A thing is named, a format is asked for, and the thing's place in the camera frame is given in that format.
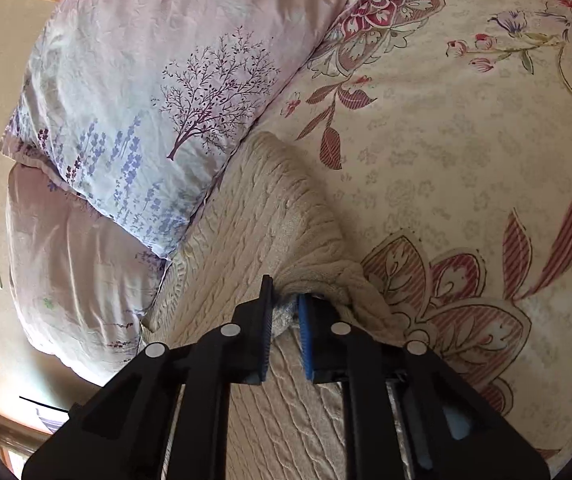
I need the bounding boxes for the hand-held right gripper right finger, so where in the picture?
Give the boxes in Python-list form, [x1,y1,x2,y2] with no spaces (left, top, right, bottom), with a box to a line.
[296,294,550,480]

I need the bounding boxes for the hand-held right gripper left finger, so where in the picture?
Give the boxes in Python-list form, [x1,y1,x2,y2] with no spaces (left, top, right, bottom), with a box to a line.
[22,274,274,480]

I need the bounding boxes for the pink floral print pillow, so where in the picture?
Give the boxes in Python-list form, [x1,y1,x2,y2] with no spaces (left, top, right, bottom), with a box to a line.
[6,162,171,388]

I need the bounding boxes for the floral bed sheet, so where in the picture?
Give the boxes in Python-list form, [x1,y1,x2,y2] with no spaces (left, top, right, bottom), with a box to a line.
[266,0,572,480]

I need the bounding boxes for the pale blue lavender print pillow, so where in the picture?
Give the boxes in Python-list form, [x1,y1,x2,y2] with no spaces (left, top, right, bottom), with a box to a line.
[0,0,357,260]

